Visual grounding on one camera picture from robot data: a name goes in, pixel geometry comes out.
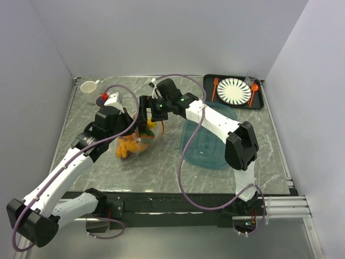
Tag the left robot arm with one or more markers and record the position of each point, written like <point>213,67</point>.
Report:
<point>36,219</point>

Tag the orange plastic fork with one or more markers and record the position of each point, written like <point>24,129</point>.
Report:
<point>215,84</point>

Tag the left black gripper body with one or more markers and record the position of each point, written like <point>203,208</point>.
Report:
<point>123,122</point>

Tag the orange dried fruit pieces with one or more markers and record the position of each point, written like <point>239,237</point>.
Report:
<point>126,147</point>

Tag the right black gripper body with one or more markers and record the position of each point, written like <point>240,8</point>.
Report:
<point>160,108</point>

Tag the black base frame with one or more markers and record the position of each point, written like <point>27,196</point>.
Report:
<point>137,210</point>

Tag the clear drinking glass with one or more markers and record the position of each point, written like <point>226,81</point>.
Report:
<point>250,78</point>

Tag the teal transparent food tray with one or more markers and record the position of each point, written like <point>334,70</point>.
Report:
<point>206,149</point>

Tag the clear zip top bag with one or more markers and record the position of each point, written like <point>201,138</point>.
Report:
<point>159,131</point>

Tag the white striped plate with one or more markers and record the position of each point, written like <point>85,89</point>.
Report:
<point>234,91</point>

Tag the white mug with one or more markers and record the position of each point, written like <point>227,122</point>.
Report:
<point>90,90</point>

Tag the beige mug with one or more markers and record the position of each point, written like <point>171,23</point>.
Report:
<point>99,102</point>

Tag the green avocado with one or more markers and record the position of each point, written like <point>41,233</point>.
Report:
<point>147,133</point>

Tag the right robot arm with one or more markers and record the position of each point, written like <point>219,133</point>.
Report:
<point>240,141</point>

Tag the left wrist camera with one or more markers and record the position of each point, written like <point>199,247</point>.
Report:
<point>114,100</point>

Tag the orange plastic spoon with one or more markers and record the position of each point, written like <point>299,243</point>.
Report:
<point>254,89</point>

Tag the yellow corn cob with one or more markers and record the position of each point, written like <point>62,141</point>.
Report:
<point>151,125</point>

